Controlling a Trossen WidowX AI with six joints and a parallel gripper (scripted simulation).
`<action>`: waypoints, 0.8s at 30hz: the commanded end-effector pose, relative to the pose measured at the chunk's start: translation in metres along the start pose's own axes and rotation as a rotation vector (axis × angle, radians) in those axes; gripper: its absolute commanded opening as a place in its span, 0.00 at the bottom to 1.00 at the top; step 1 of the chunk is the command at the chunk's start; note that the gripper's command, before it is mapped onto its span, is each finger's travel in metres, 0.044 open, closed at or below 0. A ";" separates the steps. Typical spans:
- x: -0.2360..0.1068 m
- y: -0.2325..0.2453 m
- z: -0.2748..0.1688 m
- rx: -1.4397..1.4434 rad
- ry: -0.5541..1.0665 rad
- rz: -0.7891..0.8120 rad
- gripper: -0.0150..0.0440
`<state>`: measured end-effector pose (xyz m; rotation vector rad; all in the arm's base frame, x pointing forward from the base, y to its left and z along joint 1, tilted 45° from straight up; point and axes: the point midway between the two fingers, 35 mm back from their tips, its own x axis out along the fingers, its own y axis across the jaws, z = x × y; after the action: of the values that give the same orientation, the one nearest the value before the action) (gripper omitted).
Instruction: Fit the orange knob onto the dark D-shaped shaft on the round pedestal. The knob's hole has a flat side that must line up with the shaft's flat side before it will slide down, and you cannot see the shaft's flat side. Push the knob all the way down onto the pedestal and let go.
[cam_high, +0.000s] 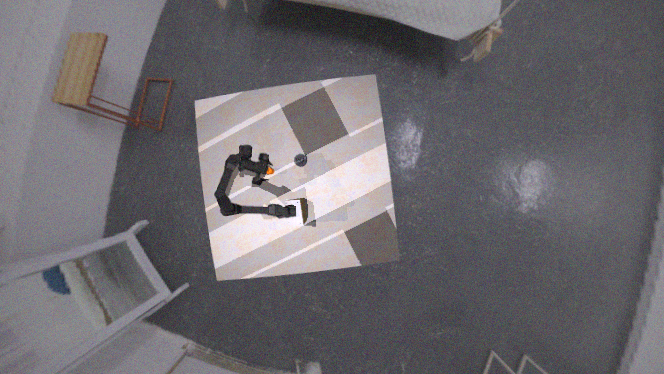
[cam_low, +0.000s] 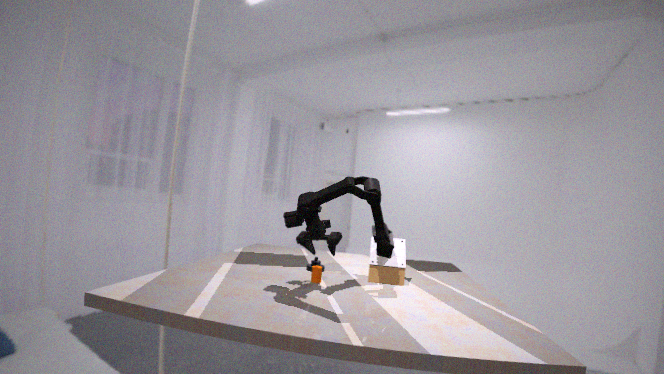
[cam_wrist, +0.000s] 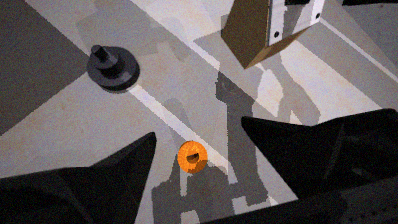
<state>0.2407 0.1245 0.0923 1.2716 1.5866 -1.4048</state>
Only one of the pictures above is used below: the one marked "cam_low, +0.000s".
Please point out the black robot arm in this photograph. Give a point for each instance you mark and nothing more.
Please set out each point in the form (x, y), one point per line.
(309, 203)

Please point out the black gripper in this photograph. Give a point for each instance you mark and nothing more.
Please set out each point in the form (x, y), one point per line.
(317, 233)

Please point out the black shaft on round pedestal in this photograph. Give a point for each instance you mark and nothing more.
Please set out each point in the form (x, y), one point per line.
(314, 262)

